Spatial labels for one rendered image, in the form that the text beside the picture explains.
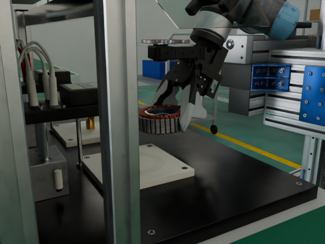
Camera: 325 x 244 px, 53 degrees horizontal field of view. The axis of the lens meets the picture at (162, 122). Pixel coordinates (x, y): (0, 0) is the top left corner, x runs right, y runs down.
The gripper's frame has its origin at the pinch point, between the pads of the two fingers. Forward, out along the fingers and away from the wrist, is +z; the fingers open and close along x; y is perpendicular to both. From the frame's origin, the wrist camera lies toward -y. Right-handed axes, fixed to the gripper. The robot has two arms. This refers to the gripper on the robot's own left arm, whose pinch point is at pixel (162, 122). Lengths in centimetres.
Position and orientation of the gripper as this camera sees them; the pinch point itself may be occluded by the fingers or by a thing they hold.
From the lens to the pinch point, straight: 66.7
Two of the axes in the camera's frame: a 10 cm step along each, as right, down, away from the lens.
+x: -5.0, -2.2, 8.4
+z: -4.0, 9.2, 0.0
